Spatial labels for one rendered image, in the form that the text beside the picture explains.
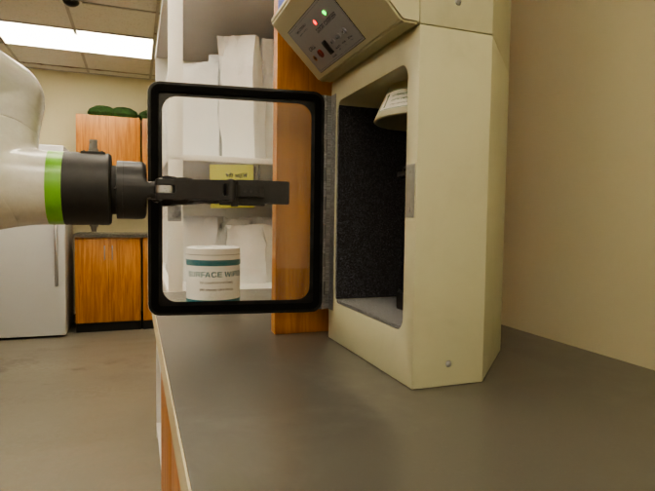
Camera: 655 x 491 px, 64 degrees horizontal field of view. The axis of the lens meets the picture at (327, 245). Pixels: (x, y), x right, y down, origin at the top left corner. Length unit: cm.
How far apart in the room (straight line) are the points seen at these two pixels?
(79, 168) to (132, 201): 7
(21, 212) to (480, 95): 59
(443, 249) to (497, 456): 28
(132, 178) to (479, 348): 51
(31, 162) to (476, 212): 56
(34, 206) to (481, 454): 56
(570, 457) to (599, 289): 51
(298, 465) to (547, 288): 75
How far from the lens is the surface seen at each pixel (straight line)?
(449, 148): 72
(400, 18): 72
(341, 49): 87
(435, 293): 71
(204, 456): 54
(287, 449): 55
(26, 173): 71
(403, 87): 83
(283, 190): 69
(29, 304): 562
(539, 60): 121
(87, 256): 564
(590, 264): 106
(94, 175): 70
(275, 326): 102
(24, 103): 78
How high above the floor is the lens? 116
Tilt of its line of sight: 3 degrees down
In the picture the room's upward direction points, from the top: 1 degrees clockwise
